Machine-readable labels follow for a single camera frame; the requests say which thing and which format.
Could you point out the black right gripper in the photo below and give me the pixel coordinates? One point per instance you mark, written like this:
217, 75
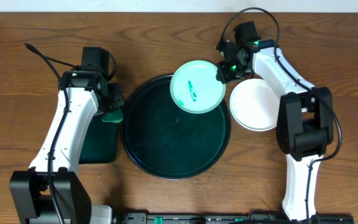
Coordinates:
223, 75

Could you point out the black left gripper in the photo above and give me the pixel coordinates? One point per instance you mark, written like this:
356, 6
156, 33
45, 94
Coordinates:
114, 101

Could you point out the green scrubbing sponge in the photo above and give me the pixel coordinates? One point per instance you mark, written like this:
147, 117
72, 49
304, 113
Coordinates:
115, 116

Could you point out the white plate with stain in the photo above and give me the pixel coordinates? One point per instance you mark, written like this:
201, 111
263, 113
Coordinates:
254, 105

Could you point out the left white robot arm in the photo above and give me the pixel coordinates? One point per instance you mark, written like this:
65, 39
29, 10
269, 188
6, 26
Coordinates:
50, 190

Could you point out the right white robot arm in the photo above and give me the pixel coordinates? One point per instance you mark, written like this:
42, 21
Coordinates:
306, 121

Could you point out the black rectangular water tray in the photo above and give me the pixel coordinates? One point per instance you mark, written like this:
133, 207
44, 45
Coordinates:
100, 141

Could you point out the round black serving tray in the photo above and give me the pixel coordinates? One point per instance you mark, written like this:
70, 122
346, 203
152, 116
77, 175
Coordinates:
167, 142

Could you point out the mint green plate rear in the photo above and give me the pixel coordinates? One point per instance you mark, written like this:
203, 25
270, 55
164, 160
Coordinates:
194, 87

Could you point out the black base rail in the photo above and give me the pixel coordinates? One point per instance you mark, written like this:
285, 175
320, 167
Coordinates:
256, 216

